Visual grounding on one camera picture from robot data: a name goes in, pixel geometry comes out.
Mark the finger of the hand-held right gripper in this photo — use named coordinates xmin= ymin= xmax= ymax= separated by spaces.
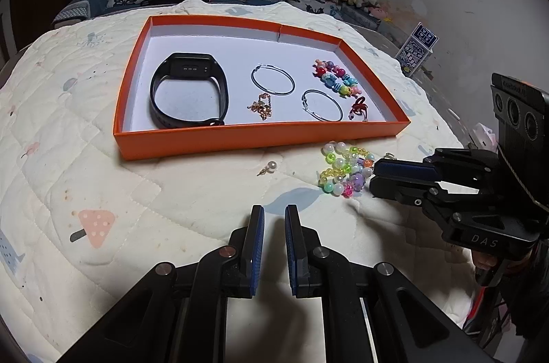
xmin=373 ymin=146 xmax=501 ymax=184
xmin=370 ymin=178 xmax=482 ymax=214

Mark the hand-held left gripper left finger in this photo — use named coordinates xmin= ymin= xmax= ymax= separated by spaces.
xmin=56 ymin=205 xmax=266 ymax=363

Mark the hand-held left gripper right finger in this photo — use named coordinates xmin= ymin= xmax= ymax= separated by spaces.
xmin=284 ymin=205 xmax=481 ymax=363

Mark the pastel bead bracelet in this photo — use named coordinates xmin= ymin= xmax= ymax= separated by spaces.
xmin=318 ymin=142 xmax=376 ymax=198

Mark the orange cardboard box tray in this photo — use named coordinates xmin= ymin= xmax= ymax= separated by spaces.
xmin=113 ymin=15 xmax=411 ymax=161

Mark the colourful striped bead bracelet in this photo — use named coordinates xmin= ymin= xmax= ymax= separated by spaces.
xmin=312 ymin=59 xmax=362 ymax=98

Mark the silver hoop earring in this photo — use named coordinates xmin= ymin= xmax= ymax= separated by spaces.
xmin=250 ymin=64 xmax=296 ymax=96
xmin=301 ymin=89 xmax=344 ymax=122

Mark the gold chain charm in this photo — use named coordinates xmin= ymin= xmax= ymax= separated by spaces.
xmin=246 ymin=92 xmax=274 ymax=122

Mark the black smart band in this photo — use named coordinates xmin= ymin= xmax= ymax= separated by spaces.
xmin=149 ymin=53 xmax=229 ymax=129

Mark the person's right hand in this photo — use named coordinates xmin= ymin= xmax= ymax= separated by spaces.
xmin=472 ymin=249 xmax=500 ymax=271

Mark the white quilted printed blanket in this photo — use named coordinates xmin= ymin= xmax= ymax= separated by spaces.
xmin=0 ymin=0 xmax=477 ymax=363

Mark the blue white printed carton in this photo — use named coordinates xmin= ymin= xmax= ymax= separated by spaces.
xmin=395 ymin=22 xmax=440 ymax=78

